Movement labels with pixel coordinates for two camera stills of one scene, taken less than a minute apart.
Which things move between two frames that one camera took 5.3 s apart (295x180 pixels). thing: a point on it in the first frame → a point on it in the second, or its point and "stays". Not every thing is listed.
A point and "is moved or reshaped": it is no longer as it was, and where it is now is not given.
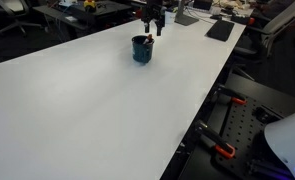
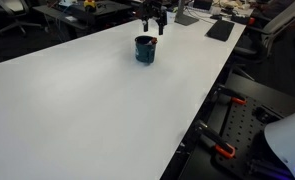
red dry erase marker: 149,39 is moved or reshaped
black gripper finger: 147,28 stays
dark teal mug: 142,53 stays
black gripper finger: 159,24 stays
